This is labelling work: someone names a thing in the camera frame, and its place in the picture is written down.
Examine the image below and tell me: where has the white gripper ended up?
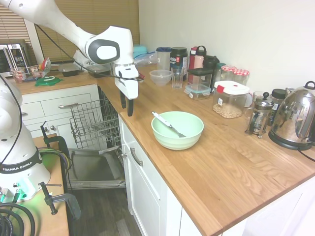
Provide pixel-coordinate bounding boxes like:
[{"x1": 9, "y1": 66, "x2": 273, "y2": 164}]
[{"x1": 114, "y1": 63, "x2": 139, "y2": 117}]

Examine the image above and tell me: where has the white-handled metal fork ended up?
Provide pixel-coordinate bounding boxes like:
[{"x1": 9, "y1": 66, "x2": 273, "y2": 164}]
[{"x1": 152, "y1": 111, "x2": 187, "y2": 138}]

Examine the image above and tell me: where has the steel dishwasher door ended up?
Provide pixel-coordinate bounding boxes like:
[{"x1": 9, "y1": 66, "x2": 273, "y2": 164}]
[{"x1": 65, "y1": 147, "x2": 126, "y2": 190}]

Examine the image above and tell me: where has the black takeout container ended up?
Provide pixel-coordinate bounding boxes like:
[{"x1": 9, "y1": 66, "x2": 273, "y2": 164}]
[
  {"x1": 58, "y1": 64, "x2": 81, "y2": 77},
  {"x1": 87, "y1": 65, "x2": 112, "y2": 79}
]

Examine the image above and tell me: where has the clear plastic bowl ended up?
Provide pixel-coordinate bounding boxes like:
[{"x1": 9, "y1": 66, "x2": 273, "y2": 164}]
[{"x1": 149, "y1": 69, "x2": 173, "y2": 87}]

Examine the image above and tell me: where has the clear zip bag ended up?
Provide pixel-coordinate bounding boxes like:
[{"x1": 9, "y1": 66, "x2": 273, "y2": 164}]
[{"x1": 133, "y1": 52, "x2": 158, "y2": 67}]

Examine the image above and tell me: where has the teal plastic container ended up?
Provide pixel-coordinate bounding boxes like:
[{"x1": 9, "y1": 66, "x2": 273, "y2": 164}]
[{"x1": 133, "y1": 44, "x2": 150, "y2": 57}]

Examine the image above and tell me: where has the clear drinking glass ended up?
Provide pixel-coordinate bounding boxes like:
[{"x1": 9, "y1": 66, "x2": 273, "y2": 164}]
[{"x1": 171, "y1": 66, "x2": 186, "y2": 89}]

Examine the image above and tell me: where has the clear blue-lidded pitcher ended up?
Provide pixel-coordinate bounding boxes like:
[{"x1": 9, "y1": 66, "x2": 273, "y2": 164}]
[{"x1": 156, "y1": 47, "x2": 172, "y2": 71}]

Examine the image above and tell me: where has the white plastic bag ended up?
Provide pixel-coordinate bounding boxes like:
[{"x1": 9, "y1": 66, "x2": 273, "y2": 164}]
[{"x1": 72, "y1": 50, "x2": 97, "y2": 71}]

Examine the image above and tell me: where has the mint green bowl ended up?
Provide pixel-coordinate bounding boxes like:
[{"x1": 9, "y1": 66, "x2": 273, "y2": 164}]
[{"x1": 151, "y1": 111, "x2": 205, "y2": 151}]

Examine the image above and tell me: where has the black powder jar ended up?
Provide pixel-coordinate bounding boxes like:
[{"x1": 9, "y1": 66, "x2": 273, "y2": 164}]
[{"x1": 169, "y1": 47, "x2": 189, "y2": 72}]

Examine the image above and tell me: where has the glass blue-lidded container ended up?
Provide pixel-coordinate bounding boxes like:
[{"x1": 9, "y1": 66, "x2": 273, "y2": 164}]
[{"x1": 184, "y1": 83, "x2": 213, "y2": 100}]

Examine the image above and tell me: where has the white drawer cabinet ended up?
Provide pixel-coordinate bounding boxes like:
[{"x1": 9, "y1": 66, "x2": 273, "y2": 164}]
[{"x1": 20, "y1": 83, "x2": 99, "y2": 139}]

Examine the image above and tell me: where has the clear black-lidded container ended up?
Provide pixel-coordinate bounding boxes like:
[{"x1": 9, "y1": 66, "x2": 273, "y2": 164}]
[{"x1": 187, "y1": 67, "x2": 214, "y2": 87}]

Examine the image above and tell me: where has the red water bottle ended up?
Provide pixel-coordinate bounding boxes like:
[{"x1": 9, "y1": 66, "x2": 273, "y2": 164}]
[{"x1": 188, "y1": 46, "x2": 198, "y2": 71}]

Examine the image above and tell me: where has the black C-clamp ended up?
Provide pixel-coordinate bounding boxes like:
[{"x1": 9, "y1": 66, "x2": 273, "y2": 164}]
[
  {"x1": 40, "y1": 121, "x2": 70, "y2": 190},
  {"x1": 37, "y1": 181, "x2": 82, "y2": 222}
]

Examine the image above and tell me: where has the green plastic lid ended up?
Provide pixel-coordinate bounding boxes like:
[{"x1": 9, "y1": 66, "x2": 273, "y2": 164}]
[{"x1": 34, "y1": 75, "x2": 64, "y2": 87}]

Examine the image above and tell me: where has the pink black-capped bottle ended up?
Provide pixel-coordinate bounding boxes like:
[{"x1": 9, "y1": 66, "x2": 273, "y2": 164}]
[{"x1": 194, "y1": 45, "x2": 207, "y2": 70}]

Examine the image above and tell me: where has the brown window blind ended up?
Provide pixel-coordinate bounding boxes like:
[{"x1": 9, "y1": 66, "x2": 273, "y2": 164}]
[{"x1": 35, "y1": 0, "x2": 140, "y2": 62}]

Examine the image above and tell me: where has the colourful snack bag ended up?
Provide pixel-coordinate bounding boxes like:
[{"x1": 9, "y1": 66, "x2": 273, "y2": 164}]
[{"x1": 38, "y1": 57, "x2": 52, "y2": 75}]

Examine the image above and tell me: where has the black shaker bottle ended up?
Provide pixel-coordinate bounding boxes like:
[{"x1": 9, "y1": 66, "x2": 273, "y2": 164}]
[{"x1": 202, "y1": 55, "x2": 220, "y2": 75}]

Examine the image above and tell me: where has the white counter cabinet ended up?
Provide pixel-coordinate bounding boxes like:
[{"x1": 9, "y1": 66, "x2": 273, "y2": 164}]
[{"x1": 119, "y1": 114, "x2": 315, "y2": 236}]

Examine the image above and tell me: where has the clear plastic tub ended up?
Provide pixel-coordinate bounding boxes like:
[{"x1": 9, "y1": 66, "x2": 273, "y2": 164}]
[{"x1": 27, "y1": 65, "x2": 44, "y2": 78}]

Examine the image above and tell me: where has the green-lidded glass jar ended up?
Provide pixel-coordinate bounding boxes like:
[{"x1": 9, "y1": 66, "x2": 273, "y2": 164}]
[{"x1": 213, "y1": 62, "x2": 227, "y2": 82}]

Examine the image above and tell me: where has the white-lidded nut container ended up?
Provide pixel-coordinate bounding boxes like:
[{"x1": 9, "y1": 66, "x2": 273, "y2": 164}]
[{"x1": 212, "y1": 80, "x2": 251, "y2": 119}]

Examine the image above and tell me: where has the red checkered lid jar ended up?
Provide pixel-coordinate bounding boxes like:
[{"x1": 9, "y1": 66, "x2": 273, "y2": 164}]
[
  {"x1": 233, "y1": 68, "x2": 251, "y2": 86},
  {"x1": 220, "y1": 64, "x2": 238, "y2": 82}
]

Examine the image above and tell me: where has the red patterned plastic cup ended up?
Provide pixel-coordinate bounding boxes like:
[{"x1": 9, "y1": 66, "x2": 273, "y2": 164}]
[{"x1": 9, "y1": 68, "x2": 27, "y2": 84}]

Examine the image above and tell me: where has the stainless microwave oven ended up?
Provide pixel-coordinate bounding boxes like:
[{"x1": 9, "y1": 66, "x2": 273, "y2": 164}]
[{"x1": 0, "y1": 40, "x2": 31, "y2": 74}]

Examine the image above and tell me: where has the clear glass mug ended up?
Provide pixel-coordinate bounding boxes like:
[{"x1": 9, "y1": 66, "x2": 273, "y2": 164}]
[{"x1": 245, "y1": 91, "x2": 264, "y2": 109}]

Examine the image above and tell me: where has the glass French press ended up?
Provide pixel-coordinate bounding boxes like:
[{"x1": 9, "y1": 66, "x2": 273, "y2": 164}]
[{"x1": 244, "y1": 91, "x2": 275, "y2": 139}]

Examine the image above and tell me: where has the black-lidded glass jar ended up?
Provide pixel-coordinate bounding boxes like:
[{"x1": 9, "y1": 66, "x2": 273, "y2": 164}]
[{"x1": 269, "y1": 88, "x2": 286, "y2": 126}]

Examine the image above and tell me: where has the stainless electric kettle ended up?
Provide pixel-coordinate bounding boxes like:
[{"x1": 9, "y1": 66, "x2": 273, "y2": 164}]
[{"x1": 268, "y1": 81, "x2": 315, "y2": 151}]

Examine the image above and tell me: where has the wire dishwasher rack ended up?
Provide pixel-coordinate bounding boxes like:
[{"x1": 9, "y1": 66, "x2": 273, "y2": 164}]
[{"x1": 69, "y1": 99, "x2": 122, "y2": 151}]

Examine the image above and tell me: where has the metal cabinet bar handle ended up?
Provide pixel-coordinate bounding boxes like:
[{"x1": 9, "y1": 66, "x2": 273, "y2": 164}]
[{"x1": 129, "y1": 147, "x2": 144, "y2": 167}]

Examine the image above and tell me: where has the metal drawer handle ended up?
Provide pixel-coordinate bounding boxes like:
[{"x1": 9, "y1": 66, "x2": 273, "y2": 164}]
[{"x1": 58, "y1": 102, "x2": 80, "y2": 110}]

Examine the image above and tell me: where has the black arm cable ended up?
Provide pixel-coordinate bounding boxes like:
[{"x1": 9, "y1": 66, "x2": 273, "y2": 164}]
[{"x1": 33, "y1": 23, "x2": 145, "y2": 81}]

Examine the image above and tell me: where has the black cable bundle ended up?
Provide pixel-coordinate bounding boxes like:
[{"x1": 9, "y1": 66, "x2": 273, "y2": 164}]
[{"x1": 0, "y1": 203, "x2": 42, "y2": 236}]

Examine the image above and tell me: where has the black kettle cord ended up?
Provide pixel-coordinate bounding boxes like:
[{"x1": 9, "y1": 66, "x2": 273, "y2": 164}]
[{"x1": 297, "y1": 148, "x2": 315, "y2": 163}]

